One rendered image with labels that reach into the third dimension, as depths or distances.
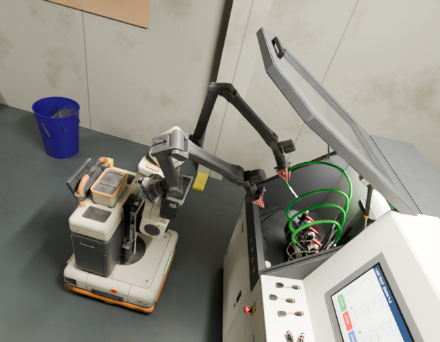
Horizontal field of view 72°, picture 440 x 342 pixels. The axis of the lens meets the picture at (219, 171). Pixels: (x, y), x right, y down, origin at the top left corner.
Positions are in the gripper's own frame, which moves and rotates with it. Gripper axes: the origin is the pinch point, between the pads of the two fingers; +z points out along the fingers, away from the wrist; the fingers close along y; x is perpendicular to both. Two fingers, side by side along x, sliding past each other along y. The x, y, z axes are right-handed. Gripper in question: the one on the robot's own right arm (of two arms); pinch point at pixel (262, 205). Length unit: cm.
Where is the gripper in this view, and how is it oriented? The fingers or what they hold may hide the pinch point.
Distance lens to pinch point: 157.2
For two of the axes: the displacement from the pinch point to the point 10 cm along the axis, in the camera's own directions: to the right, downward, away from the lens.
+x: 2.7, -5.7, 7.7
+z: 5.3, 7.6, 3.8
